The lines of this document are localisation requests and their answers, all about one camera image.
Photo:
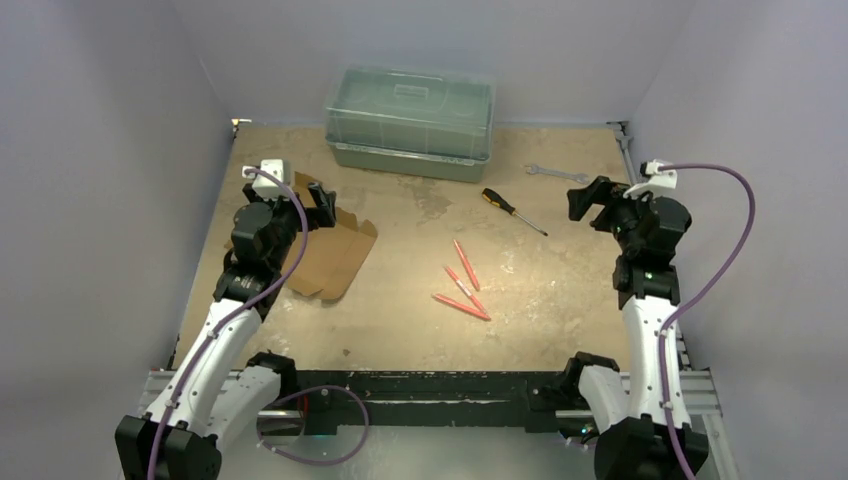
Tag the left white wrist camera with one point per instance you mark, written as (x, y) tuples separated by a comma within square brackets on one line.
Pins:
[(270, 179)]

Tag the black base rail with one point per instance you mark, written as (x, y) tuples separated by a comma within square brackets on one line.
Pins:
[(534, 401)]

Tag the brown cardboard box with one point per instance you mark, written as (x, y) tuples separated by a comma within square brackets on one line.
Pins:
[(321, 263)]

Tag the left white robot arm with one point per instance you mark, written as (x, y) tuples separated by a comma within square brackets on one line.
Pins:
[(185, 431)]

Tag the silver wrench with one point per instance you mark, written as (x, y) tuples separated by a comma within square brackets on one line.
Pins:
[(534, 169)]

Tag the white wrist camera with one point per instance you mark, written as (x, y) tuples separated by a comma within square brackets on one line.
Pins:
[(657, 181), (270, 179)]

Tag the green plastic storage box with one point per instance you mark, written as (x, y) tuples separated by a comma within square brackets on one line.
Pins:
[(434, 125)]

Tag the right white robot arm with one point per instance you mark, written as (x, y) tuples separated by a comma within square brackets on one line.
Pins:
[(644, 430)]

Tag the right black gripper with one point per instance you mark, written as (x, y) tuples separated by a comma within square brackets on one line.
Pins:
[(605, 206)]

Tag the black yellow screwdriver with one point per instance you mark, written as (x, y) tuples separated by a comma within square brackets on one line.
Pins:
[(500, 202)]

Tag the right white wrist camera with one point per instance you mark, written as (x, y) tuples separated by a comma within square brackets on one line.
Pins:
[(657, 181)]

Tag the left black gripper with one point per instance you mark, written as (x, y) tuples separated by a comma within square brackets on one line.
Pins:
[(323, 205)]

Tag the red pen with label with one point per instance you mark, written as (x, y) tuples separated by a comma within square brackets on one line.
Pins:
[(466, 291)]

